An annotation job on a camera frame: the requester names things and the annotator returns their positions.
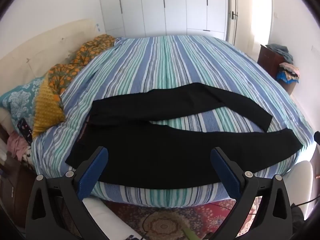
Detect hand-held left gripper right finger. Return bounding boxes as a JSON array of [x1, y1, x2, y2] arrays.
[[210, 147, 292, 240]]

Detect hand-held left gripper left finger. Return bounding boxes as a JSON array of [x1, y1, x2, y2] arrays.
[[25, 146, 109, 240]]

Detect black pants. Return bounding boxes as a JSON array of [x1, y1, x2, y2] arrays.
[[65, 82, 302, 190]]

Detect colourful cloth pile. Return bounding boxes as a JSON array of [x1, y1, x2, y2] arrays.
[[276, 62, 300, 83]]

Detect brown nightstand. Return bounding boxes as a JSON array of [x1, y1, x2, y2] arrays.
[[0, 155, 38, 205]]

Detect yellow dotted cushion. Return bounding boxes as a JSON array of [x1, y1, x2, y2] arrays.
[[32, 79, 66, 138]]

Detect red patterned rug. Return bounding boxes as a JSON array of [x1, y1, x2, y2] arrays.
[[57, 197, 263, 240]]

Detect black remote control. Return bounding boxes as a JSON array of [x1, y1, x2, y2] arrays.
[[17, 119, 33, 145]]

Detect pink cloth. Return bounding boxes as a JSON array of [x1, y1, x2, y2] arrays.
[[6, 131, 28, 159]]

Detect brown wooden cabinet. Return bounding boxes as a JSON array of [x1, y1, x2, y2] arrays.
[[257, 44, 285, 78]]

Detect blue grey clothes pile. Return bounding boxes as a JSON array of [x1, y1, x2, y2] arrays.
[[265, 44, 294, 64]]

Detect teal floral pillow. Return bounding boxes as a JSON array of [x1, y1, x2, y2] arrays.
[[0, 77, 45, 133]]

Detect orange floral quilt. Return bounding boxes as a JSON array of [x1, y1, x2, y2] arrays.
[[47, 34, 117, 98]]

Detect striped blue bed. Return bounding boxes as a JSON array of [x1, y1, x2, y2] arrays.
[[32, 35, 315, 208]]

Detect cream padded headboard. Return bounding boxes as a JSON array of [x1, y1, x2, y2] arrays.
[[0, 19, 100, 98]]

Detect white wardrobe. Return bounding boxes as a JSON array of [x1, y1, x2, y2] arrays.
[[97, 0, 229, 40]]

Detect green strap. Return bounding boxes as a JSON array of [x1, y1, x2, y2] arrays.
[[181, 226, 200, 240]]

